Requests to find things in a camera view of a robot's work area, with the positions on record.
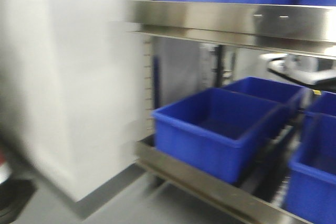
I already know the blue bin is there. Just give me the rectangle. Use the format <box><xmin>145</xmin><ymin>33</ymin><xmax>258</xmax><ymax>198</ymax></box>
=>
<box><xmin>222</xmin><ymin>77</ymin><xmax>308</xmax><ymax>118</ymax></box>
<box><xmin>152</xmin><ymin>88</ymin><xmax>289</xmax><ymax>184</ymax></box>
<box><xmin>305</xmin><ymin>91</ymin><xmax>335</xmax><ymax>117</ymax></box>
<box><xmin>285</xmin><ymin>114</ymin><xmax>335</xmax><ymax>223</ymax></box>

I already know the blue bin lower centre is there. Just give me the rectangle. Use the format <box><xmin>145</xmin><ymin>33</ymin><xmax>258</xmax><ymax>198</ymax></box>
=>
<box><xmin>285</xmin><ymin>114</ymin><xmax>335</xmax><ymax>223</ymax></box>

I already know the stainless steel shelf front rail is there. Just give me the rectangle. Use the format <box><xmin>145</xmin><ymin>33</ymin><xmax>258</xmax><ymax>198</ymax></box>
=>
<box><xmin>127</xmin><ymin>1</ymin><xmax>335</xmax><ymax>59</ymax></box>

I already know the steel lower shelf rail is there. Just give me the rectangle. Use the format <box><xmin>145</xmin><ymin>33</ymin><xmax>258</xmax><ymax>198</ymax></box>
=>
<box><xmin>134</xmin><ymin>141</ymin><xmax>309</xmax><ymax>223</ymax></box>

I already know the blue bin lower left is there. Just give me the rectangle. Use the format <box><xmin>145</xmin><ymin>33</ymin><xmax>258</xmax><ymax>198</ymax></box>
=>
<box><xmin>152</xmin><ymin>88</ymin><xmax>289</xmax><ymax>184</ymax></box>

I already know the white pillar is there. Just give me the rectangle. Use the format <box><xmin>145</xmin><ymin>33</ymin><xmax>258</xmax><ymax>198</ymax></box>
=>
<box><xmin>1</xmin><ymin>0</ymin><xmax>146</xmax><ymax>201</ymax></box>

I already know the blue bin rear left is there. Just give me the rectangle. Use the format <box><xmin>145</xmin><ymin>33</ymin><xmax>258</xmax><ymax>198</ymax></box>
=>
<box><xmin>222</xmin><ymin>77</ymin><xmax>308</xmax><ymax>118</ymax></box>

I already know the blue bin rear centre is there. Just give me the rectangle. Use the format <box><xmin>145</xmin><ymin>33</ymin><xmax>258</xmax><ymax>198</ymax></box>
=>
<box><xmin>305</xmin><ymin>91</ymin><xmax>335</xmax><ymax>117</ymax></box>

